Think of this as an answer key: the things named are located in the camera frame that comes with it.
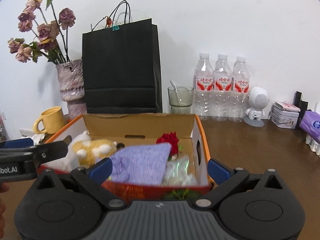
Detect yellow white plush toy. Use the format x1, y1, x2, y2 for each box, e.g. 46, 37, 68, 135
71, 131, 118, 167

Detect clear plastic wrapper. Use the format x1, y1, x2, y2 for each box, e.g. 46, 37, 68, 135
162, 154, 199, 186

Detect purple knitted cloth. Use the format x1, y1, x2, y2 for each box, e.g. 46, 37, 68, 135
110, 142, 171, 186

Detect red artificial rose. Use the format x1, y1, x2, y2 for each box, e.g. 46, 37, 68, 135
156, 132, 180, 160

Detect white tissue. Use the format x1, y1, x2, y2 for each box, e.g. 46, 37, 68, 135
31, 134, 45, 145

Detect person hand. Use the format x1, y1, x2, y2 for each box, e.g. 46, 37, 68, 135
0, 183, 9, 239

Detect yellow ceramic mug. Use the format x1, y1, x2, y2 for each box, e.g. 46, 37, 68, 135
33, 106, 67, 135

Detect orange cardboard box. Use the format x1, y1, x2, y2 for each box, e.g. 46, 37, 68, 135
48, 113, 213, 202

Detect right water bottle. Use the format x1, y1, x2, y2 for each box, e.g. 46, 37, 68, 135
229, 56, 250, 122

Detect water bottle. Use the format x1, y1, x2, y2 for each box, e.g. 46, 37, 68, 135
212, 54, 233, 121
229, 56, 250, 122
193, 53, 214, 120

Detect middle water bottle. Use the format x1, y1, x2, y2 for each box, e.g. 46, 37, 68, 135
212, 54, 233, 121

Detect floral tin box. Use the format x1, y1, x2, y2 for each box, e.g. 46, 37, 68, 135
269, 102, 300, 129

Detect left water bottle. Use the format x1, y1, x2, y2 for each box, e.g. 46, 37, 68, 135
193, 53, 214, 120

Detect white robot figurine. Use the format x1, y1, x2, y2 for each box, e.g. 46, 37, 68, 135
244, 86, 270, 127

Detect pink ceramic vase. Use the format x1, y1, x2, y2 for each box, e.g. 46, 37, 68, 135
56, 59, 87, 120

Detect white small vials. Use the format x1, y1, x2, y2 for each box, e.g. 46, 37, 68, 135
305, 135, 320, 157

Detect clear glass cup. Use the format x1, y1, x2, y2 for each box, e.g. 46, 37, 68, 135
168, 86, 194, 114

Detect purple tissue pack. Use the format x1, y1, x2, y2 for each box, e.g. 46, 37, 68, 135
299, 111, 320, 142

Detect white plastic spoon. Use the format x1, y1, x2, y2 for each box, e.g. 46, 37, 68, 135
170, 80, 181, 105

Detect black small bottles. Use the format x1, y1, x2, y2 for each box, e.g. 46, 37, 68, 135
293, 91, 308, 129

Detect black paper bag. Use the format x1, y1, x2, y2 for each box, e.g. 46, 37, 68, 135
81, 0, 163, 114

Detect dried pink flowers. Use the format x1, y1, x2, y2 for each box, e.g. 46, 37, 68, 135
8, 0, 76, 65

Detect teal binder clip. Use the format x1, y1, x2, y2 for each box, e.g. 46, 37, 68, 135
112, 22, 121, 31

